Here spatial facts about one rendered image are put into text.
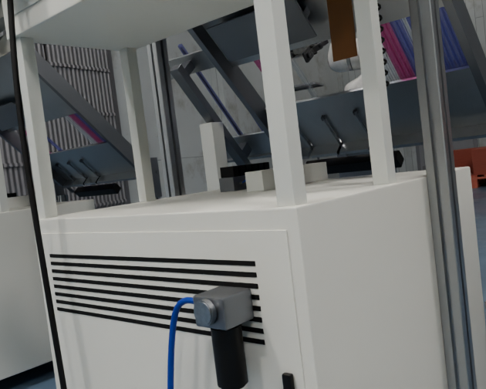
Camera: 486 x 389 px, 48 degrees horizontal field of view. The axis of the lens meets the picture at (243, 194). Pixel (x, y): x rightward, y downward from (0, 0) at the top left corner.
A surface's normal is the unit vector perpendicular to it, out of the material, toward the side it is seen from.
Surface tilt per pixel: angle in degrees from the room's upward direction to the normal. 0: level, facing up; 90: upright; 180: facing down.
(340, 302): 90
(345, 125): 134
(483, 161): 90
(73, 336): 90
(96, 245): 90
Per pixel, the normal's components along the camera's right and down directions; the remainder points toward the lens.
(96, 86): 0.85, -0.07
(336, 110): -0.39, 0.78
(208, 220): -0.66, 0.12
